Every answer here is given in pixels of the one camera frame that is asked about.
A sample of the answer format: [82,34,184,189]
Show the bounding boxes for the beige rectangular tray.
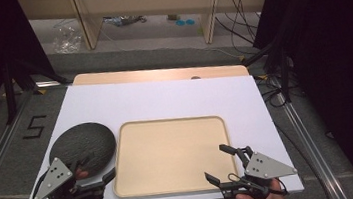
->
[105,109,241,199]

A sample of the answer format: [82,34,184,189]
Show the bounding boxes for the white board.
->
[11,60,306,199]

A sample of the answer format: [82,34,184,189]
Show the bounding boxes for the black hanging cables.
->
[213,0,265,50]

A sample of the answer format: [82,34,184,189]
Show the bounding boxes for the crumpled clear plastic wrap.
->
[102,11,149,29]

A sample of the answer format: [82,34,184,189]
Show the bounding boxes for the black floor cables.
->
[254,71,290,110]

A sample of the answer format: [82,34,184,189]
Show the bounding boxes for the black metal stand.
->
[0,54,76,126]
[240,39,296,108]

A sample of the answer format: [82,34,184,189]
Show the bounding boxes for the dark grey round plate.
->
[45,119,121,184]

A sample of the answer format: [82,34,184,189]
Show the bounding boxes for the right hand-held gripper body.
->
[216,147,301,199]

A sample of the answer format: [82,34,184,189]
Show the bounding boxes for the light wooden table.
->
[71,54,250,96]

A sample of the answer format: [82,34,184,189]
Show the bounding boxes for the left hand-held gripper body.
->
[24,151,107,199]

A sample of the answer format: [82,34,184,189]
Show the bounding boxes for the clear plastic bag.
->
[49,21,84,56]

